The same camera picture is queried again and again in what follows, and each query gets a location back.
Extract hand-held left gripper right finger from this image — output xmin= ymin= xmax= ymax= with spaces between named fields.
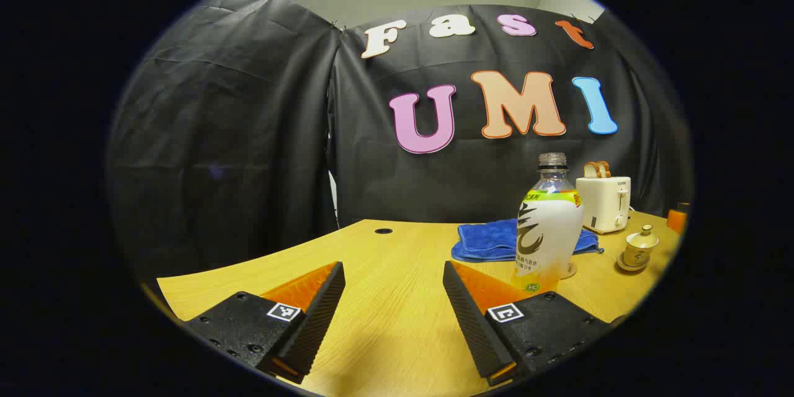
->
xmin=442 ymin=261 xmax=613 ymax=386

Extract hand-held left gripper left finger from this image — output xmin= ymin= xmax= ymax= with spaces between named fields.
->
xmin=183 ymin=261 xmax=347 ymax=385

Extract beige teacup lid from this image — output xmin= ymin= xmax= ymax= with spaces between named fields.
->
xmin=626 ymin=225 xmax=659 ymax=249

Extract white orange water bottle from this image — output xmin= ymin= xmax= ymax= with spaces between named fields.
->
xmin=511 ymin=153 xmax=585 ymax=294

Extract white toaster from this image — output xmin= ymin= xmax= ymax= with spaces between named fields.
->
xmin=576 ymin=176 xmax=632 ymax=234

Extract blue towel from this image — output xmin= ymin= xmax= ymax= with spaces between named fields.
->
xmin=451 ymin=218 xmax=604 ymax=262

